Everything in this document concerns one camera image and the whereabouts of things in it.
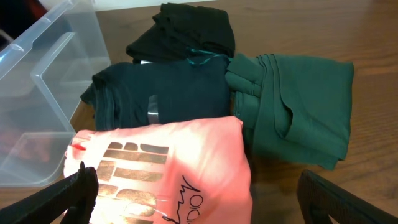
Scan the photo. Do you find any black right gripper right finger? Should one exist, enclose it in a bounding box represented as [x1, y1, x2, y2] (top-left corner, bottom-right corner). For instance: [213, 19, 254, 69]
[297, 169, 397, 224]

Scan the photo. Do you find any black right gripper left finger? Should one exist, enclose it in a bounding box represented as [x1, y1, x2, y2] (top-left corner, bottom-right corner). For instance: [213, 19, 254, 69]
[1, 162, 99, 224]

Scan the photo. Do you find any dark green garment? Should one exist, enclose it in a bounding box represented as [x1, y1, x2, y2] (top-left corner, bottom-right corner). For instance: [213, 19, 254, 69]
[225, 54, 354, 170]

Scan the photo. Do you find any dark navy shirt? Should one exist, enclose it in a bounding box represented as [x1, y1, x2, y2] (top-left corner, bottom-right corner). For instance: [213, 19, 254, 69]
[81, 55, 230, 131]

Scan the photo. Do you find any pink printed t-shirt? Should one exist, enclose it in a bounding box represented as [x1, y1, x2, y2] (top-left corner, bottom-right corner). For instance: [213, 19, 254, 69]
[64, 116, 252, 224]

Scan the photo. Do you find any clear plastic storage container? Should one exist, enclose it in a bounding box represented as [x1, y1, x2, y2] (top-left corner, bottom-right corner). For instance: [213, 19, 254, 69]
[1, 0, 111, 187]

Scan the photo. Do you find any black shirt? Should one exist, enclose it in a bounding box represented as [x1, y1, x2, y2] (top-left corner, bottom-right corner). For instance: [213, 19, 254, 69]
[126, 3, 236, 62]

